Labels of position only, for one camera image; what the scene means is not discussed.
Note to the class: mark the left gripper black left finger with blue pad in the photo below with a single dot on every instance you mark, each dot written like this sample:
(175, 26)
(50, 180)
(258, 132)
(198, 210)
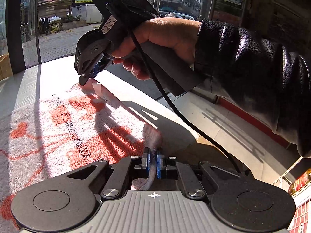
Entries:
(67, 201)

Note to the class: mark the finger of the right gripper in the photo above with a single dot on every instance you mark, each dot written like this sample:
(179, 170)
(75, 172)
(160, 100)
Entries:
(84, 78)
(100, 66)

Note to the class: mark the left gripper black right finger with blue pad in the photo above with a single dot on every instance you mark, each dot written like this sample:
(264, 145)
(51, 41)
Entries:
(237, 200)

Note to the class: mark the red white patterned towel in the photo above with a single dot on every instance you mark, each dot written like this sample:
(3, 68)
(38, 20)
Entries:
(68, 130)

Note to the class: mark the black leather jacket forearm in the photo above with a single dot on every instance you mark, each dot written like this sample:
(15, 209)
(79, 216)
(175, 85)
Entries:
(261, 77)

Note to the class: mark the white towel label tag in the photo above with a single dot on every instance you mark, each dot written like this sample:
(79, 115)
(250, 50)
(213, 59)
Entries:
(100, 90)

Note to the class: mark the person's right hand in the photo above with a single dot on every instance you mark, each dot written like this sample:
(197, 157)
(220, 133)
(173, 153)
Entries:
(175, 33)

